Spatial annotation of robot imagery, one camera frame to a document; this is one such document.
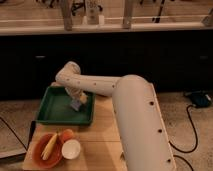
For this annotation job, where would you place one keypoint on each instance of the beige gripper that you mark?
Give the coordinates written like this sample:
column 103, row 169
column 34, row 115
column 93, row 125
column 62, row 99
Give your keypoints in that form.
column 77, row 94

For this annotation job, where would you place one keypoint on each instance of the grey blue sponge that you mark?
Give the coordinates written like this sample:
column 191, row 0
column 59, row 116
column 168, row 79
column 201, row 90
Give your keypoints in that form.
column 75, row 105

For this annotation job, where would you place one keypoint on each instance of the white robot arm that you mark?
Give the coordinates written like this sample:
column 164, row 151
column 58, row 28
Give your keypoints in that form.
column 141, row 127

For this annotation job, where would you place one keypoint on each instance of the green plastic tray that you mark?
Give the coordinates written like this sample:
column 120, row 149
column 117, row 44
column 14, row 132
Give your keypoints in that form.
column 55, row 109

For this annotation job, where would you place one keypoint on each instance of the orange round fruit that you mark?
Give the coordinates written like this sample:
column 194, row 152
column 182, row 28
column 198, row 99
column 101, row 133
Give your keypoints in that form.
column 66, row 135

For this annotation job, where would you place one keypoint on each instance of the white small bowl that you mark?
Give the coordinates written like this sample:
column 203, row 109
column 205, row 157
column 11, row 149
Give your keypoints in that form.
column 71, row 149

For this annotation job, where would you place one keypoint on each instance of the orange red bowl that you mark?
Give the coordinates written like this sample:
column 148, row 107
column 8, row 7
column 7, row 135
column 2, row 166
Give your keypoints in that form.
column 54, row 157

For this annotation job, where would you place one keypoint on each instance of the black power adapter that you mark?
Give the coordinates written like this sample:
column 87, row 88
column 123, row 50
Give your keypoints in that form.
column 199, row 98

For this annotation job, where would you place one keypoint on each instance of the left wooden post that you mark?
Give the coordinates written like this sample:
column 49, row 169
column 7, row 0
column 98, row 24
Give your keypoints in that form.
column 66, row 14

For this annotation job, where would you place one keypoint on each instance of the wooden post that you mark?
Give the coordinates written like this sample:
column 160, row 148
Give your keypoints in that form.
column 66, row 14
column 127, row 16

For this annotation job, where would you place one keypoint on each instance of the right wooden post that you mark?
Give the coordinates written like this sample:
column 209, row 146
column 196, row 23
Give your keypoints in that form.
column 127, row 16

